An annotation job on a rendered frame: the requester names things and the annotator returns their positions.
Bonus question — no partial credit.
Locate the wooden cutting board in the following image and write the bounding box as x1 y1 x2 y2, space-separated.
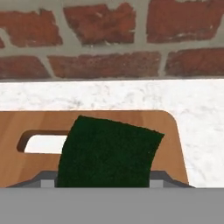
0 109 190 188

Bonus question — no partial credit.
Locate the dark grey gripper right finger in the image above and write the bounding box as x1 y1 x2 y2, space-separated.
149 170 194 188

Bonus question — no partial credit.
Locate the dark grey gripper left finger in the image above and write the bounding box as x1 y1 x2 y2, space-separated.
7 171 59 188

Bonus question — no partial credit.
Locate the dark green sponge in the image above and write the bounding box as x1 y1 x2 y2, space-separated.
55 115 165 188

